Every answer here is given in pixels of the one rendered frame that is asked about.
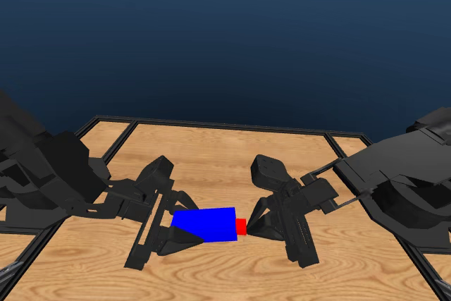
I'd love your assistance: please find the blue hollow socket block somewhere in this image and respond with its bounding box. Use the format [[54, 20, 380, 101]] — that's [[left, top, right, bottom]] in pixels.
[[171, 207, 239, 244]]

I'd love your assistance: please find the black table frame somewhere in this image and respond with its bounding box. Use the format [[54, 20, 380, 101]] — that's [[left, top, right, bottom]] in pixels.
[[0, 114, 451, 301]]

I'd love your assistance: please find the silver aluminium rail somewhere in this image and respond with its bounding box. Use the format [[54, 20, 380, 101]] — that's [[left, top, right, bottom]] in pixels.
[[435, 278, 451, 299], [0, 261, 24, 283]]

